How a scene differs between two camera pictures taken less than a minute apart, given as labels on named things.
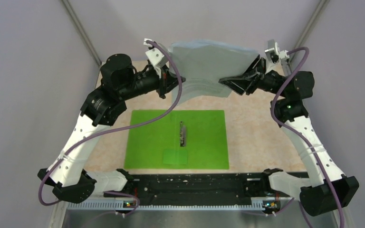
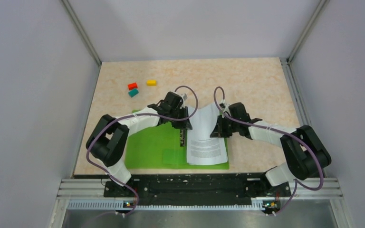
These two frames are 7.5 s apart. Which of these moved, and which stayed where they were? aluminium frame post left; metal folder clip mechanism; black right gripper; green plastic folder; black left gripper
Moved: black left gripper; black right gripper
Stayed: metal folder clip mechanism; green plastic folder; aluminium frame post left
